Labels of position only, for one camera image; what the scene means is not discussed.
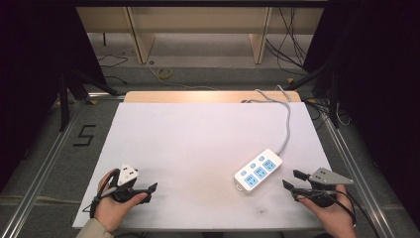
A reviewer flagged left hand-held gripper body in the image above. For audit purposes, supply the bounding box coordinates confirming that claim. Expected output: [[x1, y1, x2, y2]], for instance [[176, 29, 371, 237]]
[[108, 162, 147, 203]]

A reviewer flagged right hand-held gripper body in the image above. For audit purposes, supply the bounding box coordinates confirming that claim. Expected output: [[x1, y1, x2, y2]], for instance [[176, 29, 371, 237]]
[[291, 167, 355, 209]]

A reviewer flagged person's left hand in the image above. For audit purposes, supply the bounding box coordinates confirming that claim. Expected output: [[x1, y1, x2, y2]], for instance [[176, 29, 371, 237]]
[[93, 169, 149, 234]]

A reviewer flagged person's right hand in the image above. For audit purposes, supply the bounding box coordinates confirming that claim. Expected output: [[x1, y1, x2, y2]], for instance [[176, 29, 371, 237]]
[[296, 183, 359, 238]]

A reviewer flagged white power strip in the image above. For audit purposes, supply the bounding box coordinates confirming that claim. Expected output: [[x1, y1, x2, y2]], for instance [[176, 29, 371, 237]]
[[233, 148, 284, 194]]

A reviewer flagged white table cover board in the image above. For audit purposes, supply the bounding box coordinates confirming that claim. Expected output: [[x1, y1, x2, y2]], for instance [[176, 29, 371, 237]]
[[71, 101, 333, 231]]

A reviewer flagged black metal stand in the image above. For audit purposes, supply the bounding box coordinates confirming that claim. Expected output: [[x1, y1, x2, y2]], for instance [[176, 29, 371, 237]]
[[285, 60, 342, 130], [56, 68, 121, 133]]

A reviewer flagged wooden table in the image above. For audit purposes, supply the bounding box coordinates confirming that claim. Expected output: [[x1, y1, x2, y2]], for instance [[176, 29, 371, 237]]
[[123, 90, 302, 104]]

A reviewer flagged yellow tape roll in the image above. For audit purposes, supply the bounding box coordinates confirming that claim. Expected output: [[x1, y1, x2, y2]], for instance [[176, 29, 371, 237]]
[[156, 66, 173, 80]]

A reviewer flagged black curtain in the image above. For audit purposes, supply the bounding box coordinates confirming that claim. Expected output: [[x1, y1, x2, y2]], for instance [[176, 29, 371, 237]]
[[0, 0, 107, 194], [302, 0, 420, 221]]

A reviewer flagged beige wooden bench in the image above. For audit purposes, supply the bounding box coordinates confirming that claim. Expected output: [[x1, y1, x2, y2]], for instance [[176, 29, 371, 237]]
[[75, 6, 325, 65]]

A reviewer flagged aluminium floor rail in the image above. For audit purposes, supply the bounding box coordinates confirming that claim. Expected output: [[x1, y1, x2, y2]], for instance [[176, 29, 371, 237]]
[[0, 92, 126, 238], [318, 112, 398, 238]]

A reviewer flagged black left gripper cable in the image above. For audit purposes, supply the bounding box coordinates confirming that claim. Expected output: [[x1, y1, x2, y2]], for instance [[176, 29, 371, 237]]
[[81, 169, 121, 219]]

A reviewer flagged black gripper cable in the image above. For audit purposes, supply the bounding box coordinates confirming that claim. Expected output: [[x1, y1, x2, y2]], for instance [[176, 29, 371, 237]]
[[81, 169, 121, 219], [325, 188, 381, 238]]

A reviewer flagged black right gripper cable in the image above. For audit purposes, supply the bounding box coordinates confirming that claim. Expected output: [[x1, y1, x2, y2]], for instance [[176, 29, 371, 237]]
[[325, 188, 381, 238]]

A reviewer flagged grey power strip cable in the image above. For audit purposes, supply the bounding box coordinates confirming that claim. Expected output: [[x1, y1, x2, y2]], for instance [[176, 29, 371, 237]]
[[242, 84, 293, 157]]

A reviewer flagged white floor cable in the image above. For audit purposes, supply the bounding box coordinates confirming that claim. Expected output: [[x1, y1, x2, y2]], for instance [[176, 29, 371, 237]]
[[148, 61, 220, 92]]

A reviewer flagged thin black floor cable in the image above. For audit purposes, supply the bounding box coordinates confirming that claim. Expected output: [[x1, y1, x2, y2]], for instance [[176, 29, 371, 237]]
[[96, 54, 130, 86]]

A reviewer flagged black floor cables bundle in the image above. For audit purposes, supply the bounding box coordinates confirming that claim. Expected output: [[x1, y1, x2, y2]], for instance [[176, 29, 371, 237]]
[[264, 6, 319, 77]]

